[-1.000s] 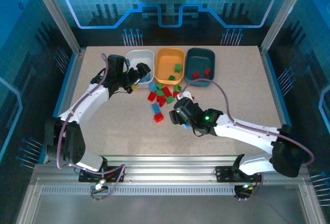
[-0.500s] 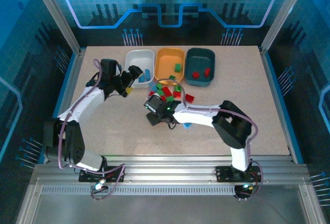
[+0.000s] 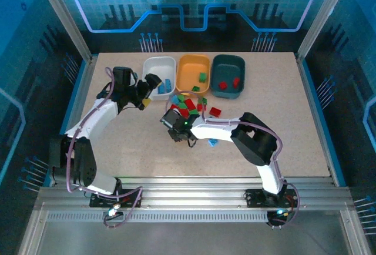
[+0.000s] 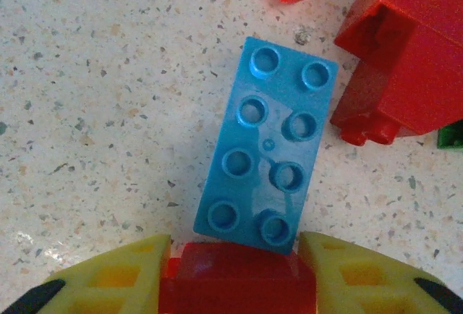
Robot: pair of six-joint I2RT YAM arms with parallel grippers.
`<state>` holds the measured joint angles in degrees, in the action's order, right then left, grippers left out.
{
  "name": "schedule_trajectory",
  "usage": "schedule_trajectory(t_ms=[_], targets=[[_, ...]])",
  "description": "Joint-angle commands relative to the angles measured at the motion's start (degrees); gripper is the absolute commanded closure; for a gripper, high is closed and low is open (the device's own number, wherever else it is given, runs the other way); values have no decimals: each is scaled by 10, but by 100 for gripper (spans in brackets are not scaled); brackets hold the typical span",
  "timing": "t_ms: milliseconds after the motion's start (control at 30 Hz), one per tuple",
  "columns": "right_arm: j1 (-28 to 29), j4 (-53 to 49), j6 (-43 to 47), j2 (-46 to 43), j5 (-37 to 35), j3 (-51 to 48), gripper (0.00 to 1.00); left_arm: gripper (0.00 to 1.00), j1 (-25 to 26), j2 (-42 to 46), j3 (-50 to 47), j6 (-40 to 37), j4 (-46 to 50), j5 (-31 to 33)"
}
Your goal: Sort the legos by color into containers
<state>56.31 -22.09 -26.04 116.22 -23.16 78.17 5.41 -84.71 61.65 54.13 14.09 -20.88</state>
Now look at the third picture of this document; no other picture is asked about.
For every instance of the white plastic container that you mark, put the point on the white plastic container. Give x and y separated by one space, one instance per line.
155 67

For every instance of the red long lego brick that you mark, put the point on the red long lego brick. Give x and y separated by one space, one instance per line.
189 104

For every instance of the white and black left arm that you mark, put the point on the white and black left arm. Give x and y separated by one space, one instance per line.
97 117

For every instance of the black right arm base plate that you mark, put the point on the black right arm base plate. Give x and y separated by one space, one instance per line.
255 199

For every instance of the blue printed side panel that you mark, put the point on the blue printed side panel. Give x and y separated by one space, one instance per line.
17 61
352 61

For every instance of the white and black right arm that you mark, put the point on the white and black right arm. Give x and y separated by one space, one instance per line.
214 128

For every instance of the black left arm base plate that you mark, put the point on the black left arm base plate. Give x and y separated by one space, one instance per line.
100 202

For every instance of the small blue lego brick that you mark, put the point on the small blue lego brick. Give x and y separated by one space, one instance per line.
213 142

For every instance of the red curved lego brick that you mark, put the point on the red curved lego brick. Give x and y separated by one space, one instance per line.
223 85

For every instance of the orange plastic container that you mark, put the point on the orange plastic container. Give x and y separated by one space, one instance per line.
191 70

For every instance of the aluminium front rail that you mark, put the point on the aluminium front rail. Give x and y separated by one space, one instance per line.
191 190

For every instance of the dark teal plastic container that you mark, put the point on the dark teal plastic container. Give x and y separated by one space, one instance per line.
227 67

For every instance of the blue long lego brick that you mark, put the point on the blue long lego brick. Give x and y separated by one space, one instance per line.
168 86
161 89

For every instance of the blue sloped lego brick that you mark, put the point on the blue sloped lego brick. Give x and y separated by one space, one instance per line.
175 100

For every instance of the aluminium table side rail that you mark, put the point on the aluminium table side rail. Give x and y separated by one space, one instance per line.
80 90

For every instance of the aluminium frame post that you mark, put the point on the aluminium frame post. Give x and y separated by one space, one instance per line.
67 17
322 17

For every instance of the green curved lego brick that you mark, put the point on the green curved lego brick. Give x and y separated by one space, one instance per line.
181 99

